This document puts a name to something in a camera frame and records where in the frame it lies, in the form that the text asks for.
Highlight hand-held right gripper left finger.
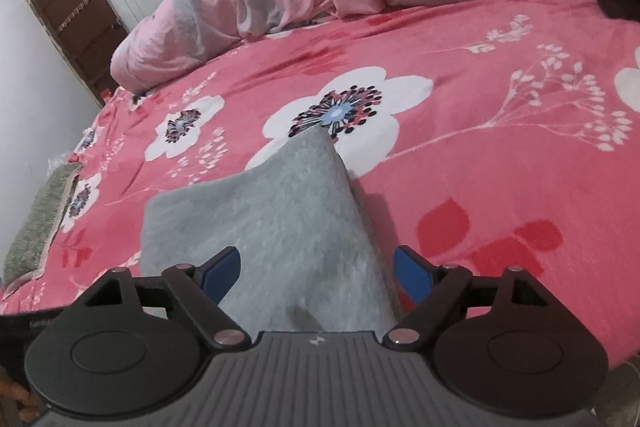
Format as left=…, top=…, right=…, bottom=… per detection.
left=85, top=246, right=252, bottom=350

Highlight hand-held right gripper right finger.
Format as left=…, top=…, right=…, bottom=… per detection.
left=382, top=246, right=551, bottom=350

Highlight grey pants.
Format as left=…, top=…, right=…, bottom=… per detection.
left=139, top=127, right=402, bottom=333

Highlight green patterned pillow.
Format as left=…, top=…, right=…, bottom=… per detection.
left=2, top=162, right=83, bottom=288

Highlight red floral blanket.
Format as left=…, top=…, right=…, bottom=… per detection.
left=0, top=0, right=640, bottom=368

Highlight brown wooden door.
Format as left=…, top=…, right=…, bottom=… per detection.
left=27, top=0, right=130, bottom=108

